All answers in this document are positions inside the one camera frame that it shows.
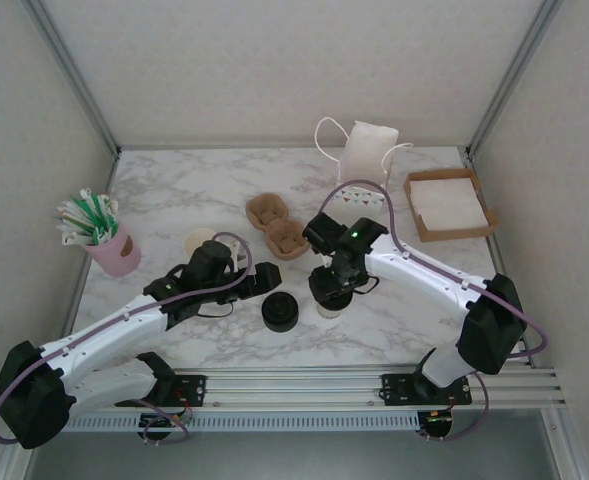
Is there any brown pulp cup carrier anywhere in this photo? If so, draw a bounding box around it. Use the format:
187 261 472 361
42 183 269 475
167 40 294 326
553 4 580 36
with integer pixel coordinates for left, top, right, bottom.
245 194 311 262

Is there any black-lidded coffee cup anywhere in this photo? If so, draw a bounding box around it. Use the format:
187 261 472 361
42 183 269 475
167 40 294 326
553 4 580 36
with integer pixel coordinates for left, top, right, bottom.
316 294 353 321

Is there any patterned paper gift bag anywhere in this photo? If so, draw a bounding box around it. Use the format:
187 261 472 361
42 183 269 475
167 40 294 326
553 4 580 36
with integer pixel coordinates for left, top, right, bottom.
315 117 415 217

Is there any paper cup without lid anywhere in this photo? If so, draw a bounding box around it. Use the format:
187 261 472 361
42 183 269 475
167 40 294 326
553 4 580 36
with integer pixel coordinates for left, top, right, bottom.
182 227 215 261

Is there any black cup lid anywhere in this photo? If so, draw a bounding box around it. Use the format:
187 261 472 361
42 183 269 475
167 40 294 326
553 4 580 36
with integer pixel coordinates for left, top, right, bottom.
260 291 300 335

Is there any pink cup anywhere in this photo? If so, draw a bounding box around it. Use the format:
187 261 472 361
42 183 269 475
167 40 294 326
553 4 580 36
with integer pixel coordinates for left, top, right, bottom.
82 222 143 278

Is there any brown cardboard tray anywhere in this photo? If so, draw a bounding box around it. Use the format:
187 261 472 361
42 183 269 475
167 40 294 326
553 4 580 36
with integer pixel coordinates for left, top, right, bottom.
403 168 499 244

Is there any white napkin stack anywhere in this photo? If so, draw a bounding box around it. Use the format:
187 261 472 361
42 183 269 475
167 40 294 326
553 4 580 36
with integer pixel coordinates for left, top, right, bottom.
410 177 491 232

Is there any white wrapped straw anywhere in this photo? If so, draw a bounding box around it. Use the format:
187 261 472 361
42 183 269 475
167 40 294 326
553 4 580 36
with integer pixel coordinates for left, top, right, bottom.
96 193 120 241
56 199 95 239
59 230 95 247

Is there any green plastic stirrer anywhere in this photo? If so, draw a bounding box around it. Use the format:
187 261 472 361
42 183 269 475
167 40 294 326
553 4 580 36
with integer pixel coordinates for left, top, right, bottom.
71 197 103 239
77 187 106 241

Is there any small black circuit board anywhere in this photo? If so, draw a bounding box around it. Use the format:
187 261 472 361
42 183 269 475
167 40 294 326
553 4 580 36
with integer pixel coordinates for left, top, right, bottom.
416 408 455 441
141 412 188 441

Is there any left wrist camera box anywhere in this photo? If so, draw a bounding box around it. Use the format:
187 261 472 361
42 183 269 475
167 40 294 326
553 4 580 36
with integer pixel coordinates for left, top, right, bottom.
226 238 250 266

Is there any wide aluminium mounting rail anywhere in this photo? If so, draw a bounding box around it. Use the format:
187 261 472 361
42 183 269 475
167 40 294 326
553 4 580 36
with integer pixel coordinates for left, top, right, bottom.
23 367 568 412

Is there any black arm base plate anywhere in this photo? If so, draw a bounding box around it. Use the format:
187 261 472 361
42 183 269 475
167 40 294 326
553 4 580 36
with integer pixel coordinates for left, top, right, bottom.
381 372 473 407
115 374 208 409

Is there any white slotted cable duct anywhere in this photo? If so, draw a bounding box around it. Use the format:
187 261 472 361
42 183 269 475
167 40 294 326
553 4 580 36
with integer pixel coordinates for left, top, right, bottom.
38 412 421 432

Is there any aluminium frame post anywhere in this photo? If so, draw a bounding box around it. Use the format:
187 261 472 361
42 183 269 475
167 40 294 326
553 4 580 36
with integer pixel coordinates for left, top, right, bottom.
466 0 564 157
22 0 123 157

